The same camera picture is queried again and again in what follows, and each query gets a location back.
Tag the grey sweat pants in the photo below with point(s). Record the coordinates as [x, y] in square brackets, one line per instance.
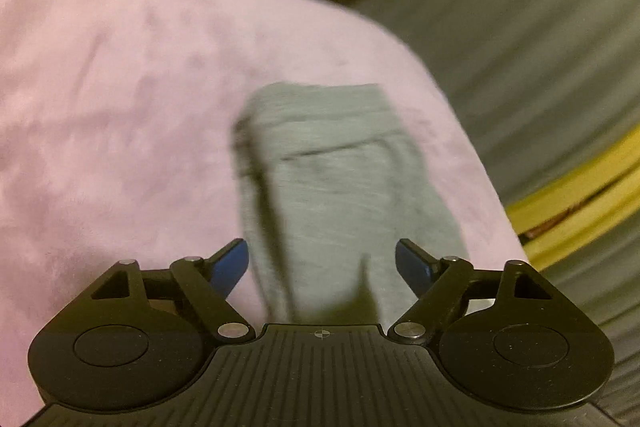
[325, 187]

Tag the grey curtain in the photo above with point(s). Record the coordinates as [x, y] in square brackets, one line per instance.
[600, 307]
[510, 32]

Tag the pink fleece blanket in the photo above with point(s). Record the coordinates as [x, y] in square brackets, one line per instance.
[115, 107]

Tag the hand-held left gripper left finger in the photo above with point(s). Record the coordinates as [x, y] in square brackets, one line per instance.
[231, 264]

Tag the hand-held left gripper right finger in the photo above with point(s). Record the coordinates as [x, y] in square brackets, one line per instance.
[412, 264]

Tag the yellow curtain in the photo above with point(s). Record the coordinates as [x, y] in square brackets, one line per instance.
[575, 202]

